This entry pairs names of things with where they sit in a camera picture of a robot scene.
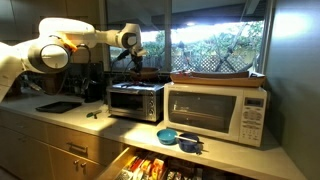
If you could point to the dark blue cup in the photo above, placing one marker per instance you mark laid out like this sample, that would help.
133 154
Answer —
188 146

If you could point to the teal small bowl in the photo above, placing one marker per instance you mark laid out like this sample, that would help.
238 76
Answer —
167 136

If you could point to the open wooden drawer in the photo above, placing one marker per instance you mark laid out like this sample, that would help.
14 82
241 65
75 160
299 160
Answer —
139 164

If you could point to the white utensil in cup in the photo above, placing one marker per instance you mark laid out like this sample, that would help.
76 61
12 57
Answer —
188 139

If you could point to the silver toaster oven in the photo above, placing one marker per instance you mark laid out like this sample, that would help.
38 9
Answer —
137 100

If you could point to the cabinet drawer handle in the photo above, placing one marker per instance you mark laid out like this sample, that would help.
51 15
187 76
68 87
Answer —
77 147

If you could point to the green handled tool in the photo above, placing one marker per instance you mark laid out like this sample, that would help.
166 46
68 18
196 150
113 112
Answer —
94 114

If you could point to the brown wooden bowl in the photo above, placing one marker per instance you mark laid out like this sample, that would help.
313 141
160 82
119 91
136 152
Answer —
145 74

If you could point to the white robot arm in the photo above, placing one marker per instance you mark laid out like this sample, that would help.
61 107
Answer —
58 39

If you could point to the wooden tray on microwave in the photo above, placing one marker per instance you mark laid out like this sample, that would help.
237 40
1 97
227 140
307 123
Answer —
240 79

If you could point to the black baking tray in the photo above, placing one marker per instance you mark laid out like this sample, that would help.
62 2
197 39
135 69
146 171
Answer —
59 107

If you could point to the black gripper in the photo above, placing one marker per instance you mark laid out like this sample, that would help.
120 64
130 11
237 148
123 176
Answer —
137 60

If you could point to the white microwave oven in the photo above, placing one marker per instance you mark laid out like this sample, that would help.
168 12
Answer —
229 113

